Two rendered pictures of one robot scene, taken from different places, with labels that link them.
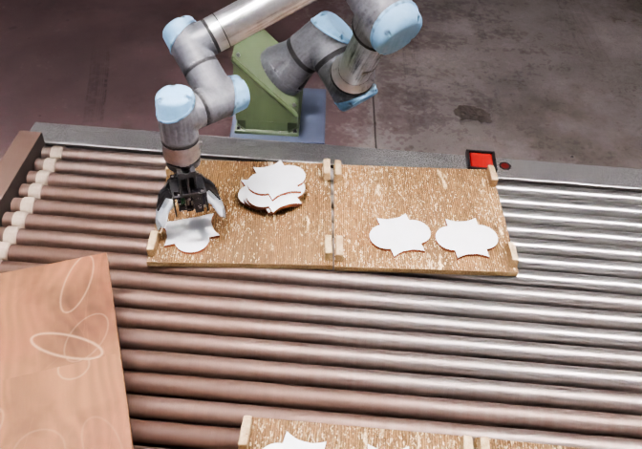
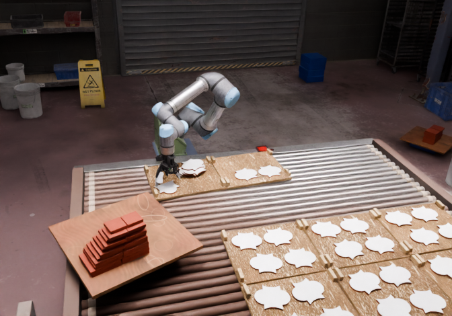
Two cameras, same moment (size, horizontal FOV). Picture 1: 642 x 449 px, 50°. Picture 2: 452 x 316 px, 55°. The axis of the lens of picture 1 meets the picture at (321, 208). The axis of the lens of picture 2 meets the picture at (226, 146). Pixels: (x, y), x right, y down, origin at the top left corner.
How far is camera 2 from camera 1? 1.19 m
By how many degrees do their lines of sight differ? 22
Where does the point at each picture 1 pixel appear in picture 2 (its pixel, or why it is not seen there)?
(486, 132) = not seen: hidden behind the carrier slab
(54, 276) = (132, 201)
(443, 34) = not seen: hidden behind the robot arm
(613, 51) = (284, 122)
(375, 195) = (230, 165)
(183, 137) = (171, 142)
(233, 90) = (183, 124)
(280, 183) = (195, 165)
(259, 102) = not seen: hidden behind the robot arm
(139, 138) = (124, 164)
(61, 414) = (164, 234)
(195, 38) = (166, 109)
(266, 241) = (198, 185)
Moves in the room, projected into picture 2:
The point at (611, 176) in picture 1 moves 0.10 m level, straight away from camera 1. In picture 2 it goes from (309, 146) to (310, 140)
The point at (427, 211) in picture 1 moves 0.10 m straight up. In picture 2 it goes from (251, 166) to (253, 152)
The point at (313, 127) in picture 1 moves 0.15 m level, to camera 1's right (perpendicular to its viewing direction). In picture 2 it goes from (191, 150) to (212, 148)
